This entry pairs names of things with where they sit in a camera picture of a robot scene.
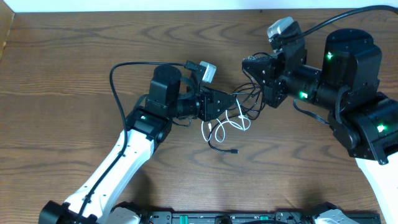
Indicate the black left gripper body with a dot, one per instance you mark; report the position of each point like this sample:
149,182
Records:
203,104

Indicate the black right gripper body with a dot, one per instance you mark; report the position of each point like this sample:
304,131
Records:
278,79

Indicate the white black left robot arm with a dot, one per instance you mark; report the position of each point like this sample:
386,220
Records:
171,96

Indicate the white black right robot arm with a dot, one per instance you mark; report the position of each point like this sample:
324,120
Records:
363,119

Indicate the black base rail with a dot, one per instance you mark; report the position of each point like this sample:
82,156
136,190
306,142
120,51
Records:
324,213

